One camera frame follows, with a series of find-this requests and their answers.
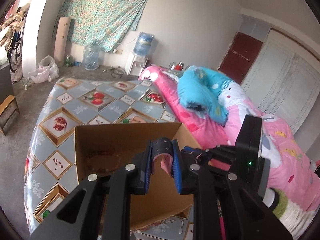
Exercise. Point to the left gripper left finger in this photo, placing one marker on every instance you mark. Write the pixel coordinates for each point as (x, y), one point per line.
(99, 206)

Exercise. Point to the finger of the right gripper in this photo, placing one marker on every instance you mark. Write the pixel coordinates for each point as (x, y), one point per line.
(222, 156)
(198, 154)

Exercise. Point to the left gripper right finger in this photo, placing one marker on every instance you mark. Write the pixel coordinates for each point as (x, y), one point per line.
(223, 208)

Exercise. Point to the purple black smart watch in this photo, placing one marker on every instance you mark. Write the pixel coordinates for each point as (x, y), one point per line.
(162, 148)

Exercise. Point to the right white gloved hand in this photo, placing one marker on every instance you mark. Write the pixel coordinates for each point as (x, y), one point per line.
(271, 198)

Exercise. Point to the pink floral quilt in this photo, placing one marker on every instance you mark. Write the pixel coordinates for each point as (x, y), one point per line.
(290, 169)

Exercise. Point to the brown cardboard box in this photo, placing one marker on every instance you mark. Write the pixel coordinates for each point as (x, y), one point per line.
(144, 150)

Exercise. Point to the fruit pattern tablecloth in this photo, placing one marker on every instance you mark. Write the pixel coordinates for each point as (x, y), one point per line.
(50, 167)

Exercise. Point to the blue rolled blanket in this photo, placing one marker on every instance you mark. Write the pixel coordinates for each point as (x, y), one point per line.
(199, 88)

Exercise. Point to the white fleece garment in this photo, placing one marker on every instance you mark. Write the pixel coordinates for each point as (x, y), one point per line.
(292, 216)

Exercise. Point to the white wardrobe doors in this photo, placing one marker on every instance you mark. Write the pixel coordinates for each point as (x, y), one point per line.
(283, 80)

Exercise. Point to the dark red door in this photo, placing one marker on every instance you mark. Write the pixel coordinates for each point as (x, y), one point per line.
(240, 57)

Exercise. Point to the white water dispenser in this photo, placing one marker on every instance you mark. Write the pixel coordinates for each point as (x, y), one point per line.
(135, 65)

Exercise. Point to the blue water dispenser bottle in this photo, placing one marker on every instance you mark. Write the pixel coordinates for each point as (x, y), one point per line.
(143, 44)

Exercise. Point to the small wooden stool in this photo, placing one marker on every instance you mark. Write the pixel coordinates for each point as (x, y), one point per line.
(8, 109)

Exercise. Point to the white plastic bag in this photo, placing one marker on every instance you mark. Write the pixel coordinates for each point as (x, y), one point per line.
(47, 71)

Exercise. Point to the empty clear water bottle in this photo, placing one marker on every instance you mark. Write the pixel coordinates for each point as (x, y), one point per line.
(90, 59)

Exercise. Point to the dark grey cabinet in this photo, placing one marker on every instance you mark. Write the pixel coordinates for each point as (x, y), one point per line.
(6, 87)

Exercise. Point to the beige cardboard tube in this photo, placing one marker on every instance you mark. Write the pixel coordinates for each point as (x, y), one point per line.
(61, 39)

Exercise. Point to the pile of clothes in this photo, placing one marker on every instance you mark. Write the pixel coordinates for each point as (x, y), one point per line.
(13, 25)

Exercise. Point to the green floral wall cloth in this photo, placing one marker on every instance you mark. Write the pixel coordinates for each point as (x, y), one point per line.
(102, 22)

